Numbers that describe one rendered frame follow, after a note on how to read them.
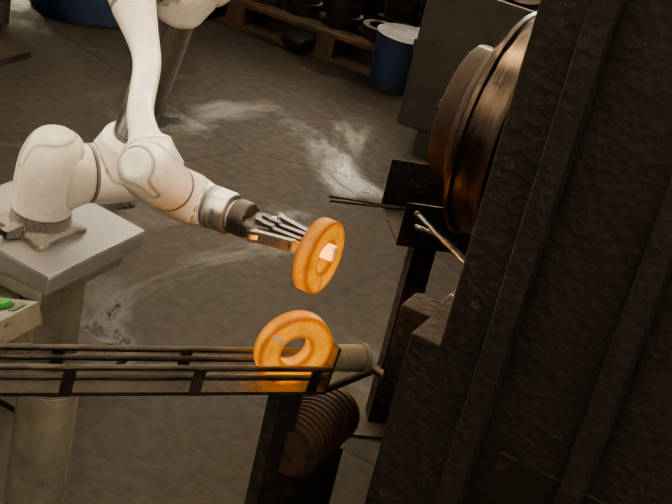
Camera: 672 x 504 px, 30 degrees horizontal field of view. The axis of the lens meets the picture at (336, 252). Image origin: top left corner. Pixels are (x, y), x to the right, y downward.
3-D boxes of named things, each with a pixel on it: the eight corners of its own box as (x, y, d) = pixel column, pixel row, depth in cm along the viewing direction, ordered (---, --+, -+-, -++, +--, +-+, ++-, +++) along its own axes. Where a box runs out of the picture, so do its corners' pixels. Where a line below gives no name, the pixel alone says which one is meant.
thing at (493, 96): (535, 206, 281) (597, 5, 260) (451, 275, 242) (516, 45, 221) (509, 195, 283) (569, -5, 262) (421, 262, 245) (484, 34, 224)
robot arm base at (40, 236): (-25, 225, 315) (-22, 206, 313) (37, 201, 333) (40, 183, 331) (29, 257, 309) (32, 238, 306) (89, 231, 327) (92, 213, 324)
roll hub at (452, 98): (489, 162, 273) (524, 40, 260) (436, 198, 250) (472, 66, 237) (466, 153, 274) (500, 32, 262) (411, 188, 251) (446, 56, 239)
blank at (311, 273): (352, 215, 253) (338, 209, 255) (316, 229, 240) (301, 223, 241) (335, 285, 259) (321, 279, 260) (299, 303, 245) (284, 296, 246)
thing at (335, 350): (325, 395, 245) (341, 348, 241) (322, 395, 245) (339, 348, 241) (309, 373, 251) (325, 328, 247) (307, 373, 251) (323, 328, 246)
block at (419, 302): (435, 408, 259) (464, 310, 248) (419, 425, 252) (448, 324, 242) (390, 386, 263) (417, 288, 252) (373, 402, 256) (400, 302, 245)
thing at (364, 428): (403, 390, 367) (465, 169, 334) (417, 446, 344) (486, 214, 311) (335, 382, 363) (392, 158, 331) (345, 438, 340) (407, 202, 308)
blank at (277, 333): (294, 398, 245) (287, 388, 248) (348, 340, 244) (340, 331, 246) (243, 364, 235) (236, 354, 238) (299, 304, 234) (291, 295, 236)
